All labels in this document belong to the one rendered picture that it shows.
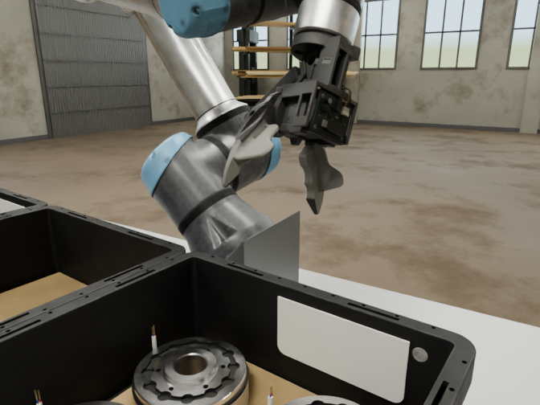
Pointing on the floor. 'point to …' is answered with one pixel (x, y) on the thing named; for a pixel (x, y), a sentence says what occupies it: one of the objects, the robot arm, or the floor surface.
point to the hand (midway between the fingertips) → (270, 202)
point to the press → (248, 59)
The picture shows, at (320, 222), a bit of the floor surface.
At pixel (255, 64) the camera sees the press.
